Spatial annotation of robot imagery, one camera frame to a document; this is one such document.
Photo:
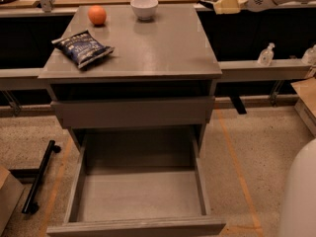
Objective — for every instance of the orange fruit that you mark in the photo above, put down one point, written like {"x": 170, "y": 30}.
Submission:
{"x": 97, "y": 15}

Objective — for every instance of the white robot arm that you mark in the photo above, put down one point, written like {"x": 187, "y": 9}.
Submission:
{"x": 298, "y": 211}

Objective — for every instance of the brown cardboard box left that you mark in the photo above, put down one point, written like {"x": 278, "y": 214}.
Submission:
{"x": 10, "y": 192}

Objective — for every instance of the white ceramic bowl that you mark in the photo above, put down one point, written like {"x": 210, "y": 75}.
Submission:
{"x": 144, "y": 9}

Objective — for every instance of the black metal bar stand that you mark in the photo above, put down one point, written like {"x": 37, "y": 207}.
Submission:
{"x": 34, "y": 176}

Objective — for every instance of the cardboard box right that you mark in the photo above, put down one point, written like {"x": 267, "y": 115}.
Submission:
{"x": 306, "y": 104}

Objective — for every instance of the open grey middle drawer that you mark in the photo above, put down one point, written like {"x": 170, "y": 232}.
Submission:
{"x": 139, "y": 183}

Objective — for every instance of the blue chip bag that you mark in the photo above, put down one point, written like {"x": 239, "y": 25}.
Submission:
{"x": 82, "y": 48}

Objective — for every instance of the clear sanitizer bottle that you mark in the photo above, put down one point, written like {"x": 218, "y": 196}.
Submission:
{"x": 266, "y": 56}

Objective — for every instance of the grey metal shelf rail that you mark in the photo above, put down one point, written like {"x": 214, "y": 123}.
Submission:
{"x": 232, "y": 71}

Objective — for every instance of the grey drawer cabinet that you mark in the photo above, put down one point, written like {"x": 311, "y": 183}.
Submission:
{"x": 168, "y": 57}

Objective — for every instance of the closed grey top drawer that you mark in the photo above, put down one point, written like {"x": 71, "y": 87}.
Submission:
{"x": 133, "y": 112}

